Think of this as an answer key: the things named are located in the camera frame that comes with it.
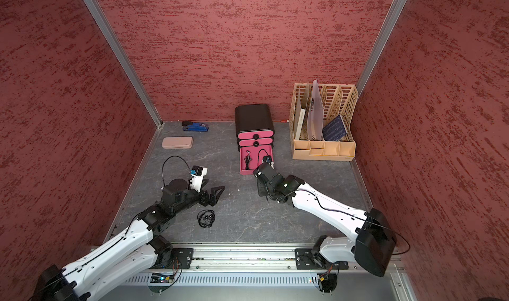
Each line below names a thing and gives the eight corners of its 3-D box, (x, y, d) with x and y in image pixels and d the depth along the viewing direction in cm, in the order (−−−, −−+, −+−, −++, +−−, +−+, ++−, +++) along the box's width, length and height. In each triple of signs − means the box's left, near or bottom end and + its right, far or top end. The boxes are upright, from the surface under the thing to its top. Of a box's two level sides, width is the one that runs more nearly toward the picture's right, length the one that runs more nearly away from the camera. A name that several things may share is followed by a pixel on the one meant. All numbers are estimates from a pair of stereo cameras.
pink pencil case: (161, 148, 111) (159, 145, 108) (165, 140, 115) (163, 136, 113) (192, 148, 111) (190, 145, 109) (194, 140, 115) (193, 136, 113)
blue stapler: (183, 132, 119) (180, 126, 115) (185, 126, 122) (182, 120, 118) (207, 132, 119) (206, 126, 115) (209, 126, 122) (207, 121, 118)
